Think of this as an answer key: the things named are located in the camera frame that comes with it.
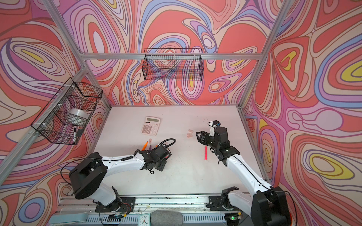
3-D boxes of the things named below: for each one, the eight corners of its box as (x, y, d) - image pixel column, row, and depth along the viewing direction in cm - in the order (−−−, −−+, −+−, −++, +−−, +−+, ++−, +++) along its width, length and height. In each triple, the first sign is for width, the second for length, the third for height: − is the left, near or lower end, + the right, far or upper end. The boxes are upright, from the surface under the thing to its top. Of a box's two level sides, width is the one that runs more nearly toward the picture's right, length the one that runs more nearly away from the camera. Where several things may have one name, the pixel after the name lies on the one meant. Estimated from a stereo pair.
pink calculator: (141, 135, 104) (140, 133, 101) (145, 119, 114) (144, 116, 111) (158, 135, 104) (157, 133, 101) (160, 119, 114) (159, 116, 111)
